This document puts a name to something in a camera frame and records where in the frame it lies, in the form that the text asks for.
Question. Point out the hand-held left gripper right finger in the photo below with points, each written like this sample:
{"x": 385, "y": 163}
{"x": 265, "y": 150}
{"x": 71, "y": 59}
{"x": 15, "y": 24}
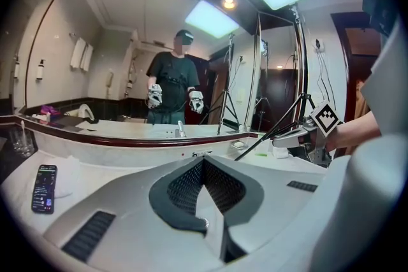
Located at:
{"x": 280, "y": 216}

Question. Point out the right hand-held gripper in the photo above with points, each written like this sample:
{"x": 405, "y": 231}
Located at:
{"x": 322, "y": 121}

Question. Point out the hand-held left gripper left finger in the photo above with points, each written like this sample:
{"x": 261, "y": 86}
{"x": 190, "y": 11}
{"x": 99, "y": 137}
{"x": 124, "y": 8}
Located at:
{"x": 134, "y": 226}

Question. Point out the chrome faucet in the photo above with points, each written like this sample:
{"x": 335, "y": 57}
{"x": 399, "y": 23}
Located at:
{"x": 201, "y": 154}

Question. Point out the person's right forearm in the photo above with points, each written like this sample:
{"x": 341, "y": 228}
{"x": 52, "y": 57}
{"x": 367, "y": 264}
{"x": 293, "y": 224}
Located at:
{"x": 357, "y": 130}

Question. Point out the person's right hand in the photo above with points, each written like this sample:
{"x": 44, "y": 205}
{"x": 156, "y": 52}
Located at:
{"x": 314, "y": 143}

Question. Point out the white plastic packet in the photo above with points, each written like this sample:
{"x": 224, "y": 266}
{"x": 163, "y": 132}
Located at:
{"x": 280, "y": 151}

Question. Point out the green pen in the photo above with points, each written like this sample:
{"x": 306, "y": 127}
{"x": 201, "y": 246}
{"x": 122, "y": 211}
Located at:
{"x": 261, "y": 154}

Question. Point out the metal soap dish with soap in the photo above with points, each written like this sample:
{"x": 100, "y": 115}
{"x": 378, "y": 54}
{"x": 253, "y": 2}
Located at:
{"x": 239, "y": 145}

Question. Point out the black tripod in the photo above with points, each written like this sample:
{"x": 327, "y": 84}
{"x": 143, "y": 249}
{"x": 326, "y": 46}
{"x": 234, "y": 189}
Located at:
{"x": 296, "y": 73}

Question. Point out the narrow angled mirror panel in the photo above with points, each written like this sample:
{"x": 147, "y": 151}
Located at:
{"x": 277, "y": 73}
{"x": 12, "y": 51}

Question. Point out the white paper towel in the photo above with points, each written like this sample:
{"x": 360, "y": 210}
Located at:
{"x": 65, "y": 178}

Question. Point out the black smartphone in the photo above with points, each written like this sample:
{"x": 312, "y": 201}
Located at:
{"x": 44, "y": 189}

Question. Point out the clear drinking glass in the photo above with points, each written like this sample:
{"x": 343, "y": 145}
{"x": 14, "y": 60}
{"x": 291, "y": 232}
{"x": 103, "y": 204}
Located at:
{"x": 16, "y": 141}
{"x": 27, "y": 143}

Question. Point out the round recessed spotlight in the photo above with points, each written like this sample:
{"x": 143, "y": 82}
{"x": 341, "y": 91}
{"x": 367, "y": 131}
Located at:
{"x": 229, "y": 2}

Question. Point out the white wall socket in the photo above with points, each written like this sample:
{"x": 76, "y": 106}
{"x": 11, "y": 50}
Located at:
{"x": 319, "y": 45}

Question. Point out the large wall mirror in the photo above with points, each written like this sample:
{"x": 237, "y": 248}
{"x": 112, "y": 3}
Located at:
{"x": 111, "y": 51}

